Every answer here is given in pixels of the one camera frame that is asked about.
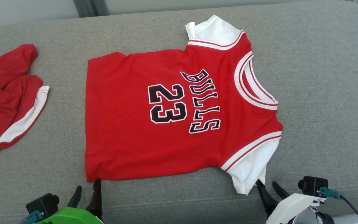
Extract left camera cable teal plug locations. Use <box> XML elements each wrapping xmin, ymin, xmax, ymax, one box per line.
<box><xmin>21</xmin><ymin>210</ymin><xmax>44</xmax><ymax>224</ymax></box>

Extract grey post with two cylinders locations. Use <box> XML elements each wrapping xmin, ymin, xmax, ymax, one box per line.
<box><xmin>73</xmin><ymin>0</ymin><xmax>110</xmax><ymax>18</ymax></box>

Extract grey fabric sofa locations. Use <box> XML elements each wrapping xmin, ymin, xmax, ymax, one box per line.
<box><xmin>0</xmin><ymin>0</ymin><xmax>358</xmax><ymax>224</ymax></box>

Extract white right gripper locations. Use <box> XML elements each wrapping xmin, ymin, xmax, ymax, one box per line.
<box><xmin>256</xmin><ymin>179</ymin><xmax>326</xmax><ymax>224</ymax></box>

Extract red Bulls 23 jersey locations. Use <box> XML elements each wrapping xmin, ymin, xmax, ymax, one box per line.
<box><xmin>85</xmin><ymin>15</ymin><xmax>283</xmax><ymax>195</ymax></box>

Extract red shorts with white stripe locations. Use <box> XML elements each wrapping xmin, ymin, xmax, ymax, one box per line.
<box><xmin>0</xmin><ymin>44</ymin><xmax>50</xmax><ymax>159</ymax></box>

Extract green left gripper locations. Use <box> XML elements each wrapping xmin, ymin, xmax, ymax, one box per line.
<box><xmin>44</xmin><ymin>178</ymin><xmax>104</xmax><ymax>224</ymax></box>

